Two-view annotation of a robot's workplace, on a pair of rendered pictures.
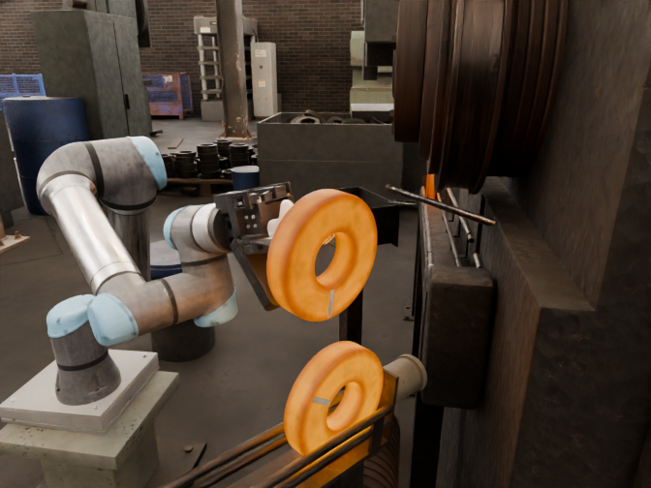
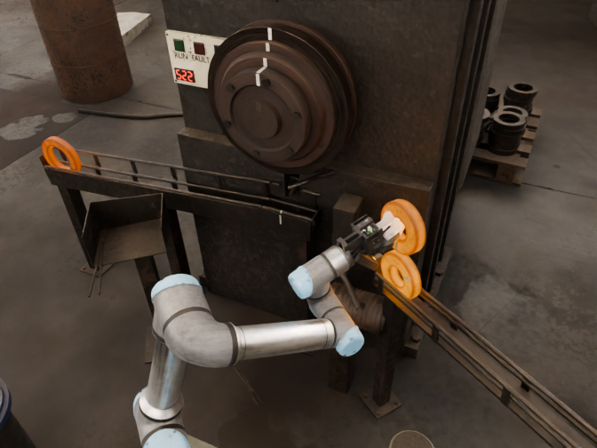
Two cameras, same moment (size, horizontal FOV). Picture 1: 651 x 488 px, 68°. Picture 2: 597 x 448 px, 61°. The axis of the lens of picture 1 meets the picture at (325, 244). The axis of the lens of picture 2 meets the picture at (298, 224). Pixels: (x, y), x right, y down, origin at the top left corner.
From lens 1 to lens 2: 141 cm
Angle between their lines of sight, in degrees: 65
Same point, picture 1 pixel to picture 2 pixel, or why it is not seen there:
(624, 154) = (439, 136)
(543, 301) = (426, 189)
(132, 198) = not seen: hidden behind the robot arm
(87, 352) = not seen: outside the picture
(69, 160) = (214, 324)
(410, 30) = (304, 107)
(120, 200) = not seen: hidden behind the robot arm
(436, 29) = (322, 103)
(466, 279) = (356, 202)
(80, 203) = (265, 329)
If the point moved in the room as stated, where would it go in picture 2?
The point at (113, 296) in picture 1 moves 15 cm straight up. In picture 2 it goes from (351, 328) to (354, 286)
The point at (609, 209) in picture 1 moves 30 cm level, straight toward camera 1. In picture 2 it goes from (433, 152) to (527, 193)
